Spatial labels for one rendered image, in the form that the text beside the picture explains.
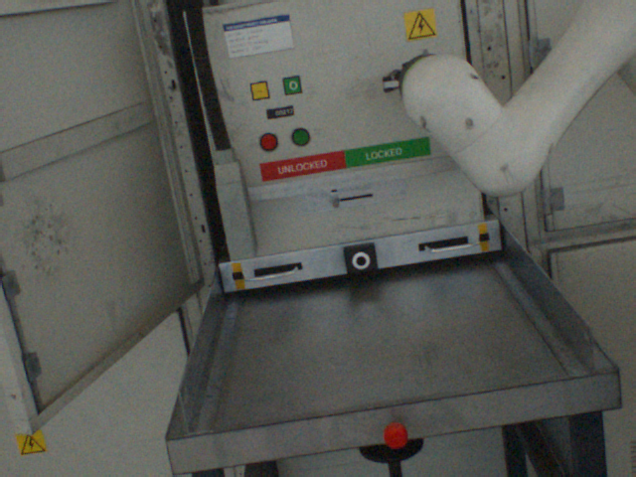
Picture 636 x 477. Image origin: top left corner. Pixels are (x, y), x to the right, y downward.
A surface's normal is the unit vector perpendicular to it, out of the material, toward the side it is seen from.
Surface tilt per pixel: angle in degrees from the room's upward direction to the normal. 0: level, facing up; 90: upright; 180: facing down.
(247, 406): 0
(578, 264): 90
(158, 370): 90
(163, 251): 90
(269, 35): 90
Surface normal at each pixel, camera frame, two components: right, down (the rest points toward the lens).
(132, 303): 0.94, -0.07
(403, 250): 0.01, 0.27
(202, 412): -0.16, -0.95
